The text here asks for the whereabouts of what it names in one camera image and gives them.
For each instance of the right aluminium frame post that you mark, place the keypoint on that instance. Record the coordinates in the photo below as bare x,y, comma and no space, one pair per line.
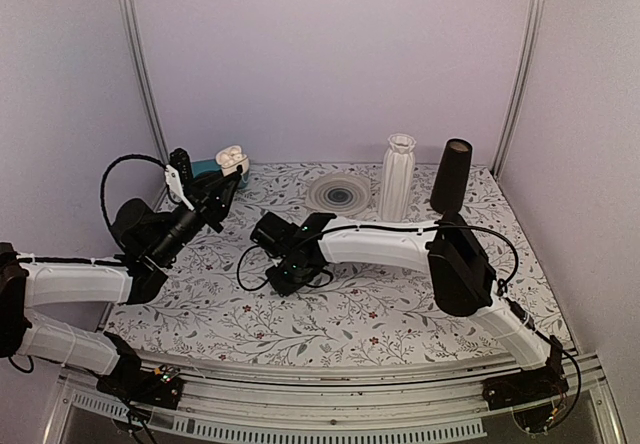
533,22

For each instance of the aluminium frame post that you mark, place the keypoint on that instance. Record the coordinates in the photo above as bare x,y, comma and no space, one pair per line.
132,32
533,22

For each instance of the left aluminium frame post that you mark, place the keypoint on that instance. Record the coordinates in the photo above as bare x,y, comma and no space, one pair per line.
132,32

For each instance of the beige earbud charging case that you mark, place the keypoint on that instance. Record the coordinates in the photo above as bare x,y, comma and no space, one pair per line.
231,158

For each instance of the floral patterned table mat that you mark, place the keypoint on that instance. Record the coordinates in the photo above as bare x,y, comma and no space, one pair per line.
216,306

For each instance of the white ribbed vase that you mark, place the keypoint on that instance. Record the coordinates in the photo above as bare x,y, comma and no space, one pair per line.
397,176

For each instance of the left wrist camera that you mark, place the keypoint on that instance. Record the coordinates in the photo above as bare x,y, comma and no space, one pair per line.
178,172

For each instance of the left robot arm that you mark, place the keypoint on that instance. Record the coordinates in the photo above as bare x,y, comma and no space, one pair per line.
151,242

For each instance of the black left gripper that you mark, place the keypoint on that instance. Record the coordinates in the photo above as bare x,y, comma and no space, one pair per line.
205,198

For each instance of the teal cylindrical speaker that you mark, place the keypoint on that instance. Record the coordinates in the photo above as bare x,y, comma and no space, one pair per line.
206,166

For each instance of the black cylindrical cup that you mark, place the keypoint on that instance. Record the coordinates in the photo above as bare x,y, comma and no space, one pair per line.
452,176

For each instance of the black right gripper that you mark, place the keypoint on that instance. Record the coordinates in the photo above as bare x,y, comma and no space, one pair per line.
282,288

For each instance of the front aluminium rail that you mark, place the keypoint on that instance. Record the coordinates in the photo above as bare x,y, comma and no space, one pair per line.
417,403

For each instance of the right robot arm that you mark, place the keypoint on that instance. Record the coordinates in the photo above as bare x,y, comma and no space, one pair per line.
463,281

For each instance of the spiral patterned plate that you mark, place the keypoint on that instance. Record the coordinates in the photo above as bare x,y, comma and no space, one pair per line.
339,193

